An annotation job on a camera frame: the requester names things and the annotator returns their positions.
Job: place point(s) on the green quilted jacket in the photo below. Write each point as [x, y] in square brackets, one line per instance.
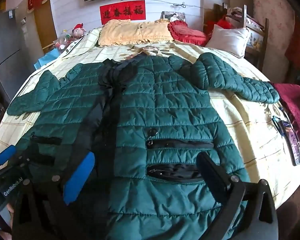
[165, 105]

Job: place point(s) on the colourful packets pile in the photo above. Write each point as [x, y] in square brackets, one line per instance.
[62, 41]

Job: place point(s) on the red ruffled cushion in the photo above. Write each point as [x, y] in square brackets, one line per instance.
[187, 33]

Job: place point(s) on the wooden door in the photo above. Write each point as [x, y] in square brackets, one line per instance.
[46, 27]

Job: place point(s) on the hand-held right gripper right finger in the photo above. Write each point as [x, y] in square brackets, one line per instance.
[212, 177]

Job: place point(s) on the cream checked bed sheet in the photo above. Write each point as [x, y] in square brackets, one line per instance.
[240, 120]

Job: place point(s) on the dark red cloth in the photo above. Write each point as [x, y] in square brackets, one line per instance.
[290, 100]

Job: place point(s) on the wooden chair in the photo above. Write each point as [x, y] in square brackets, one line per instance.
[261, 47]

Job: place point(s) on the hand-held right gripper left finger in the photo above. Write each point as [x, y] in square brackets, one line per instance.
[78, 177]

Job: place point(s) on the yellow fringed pillow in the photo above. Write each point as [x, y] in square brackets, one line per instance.
[135, 33]

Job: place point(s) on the blue bag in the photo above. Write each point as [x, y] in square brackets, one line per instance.
[46, 58]

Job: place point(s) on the smartphone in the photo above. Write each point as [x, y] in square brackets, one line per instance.
[293, 147]

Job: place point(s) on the pink plush toy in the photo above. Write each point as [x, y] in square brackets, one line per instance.
[78, 30]

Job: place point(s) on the red hanging cloth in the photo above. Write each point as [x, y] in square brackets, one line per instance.
[298, 42]

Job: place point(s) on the grey refrigerator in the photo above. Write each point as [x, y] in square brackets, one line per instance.
[7, 55]

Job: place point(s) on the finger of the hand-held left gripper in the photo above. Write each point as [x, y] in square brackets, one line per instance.
[5, 155]

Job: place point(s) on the red wall banner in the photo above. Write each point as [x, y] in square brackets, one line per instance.
[122, 12]

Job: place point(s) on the framed photo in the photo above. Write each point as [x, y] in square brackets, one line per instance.
[173, 16]

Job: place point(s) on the white pillow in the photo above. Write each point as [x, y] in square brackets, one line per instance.
[228, 40]

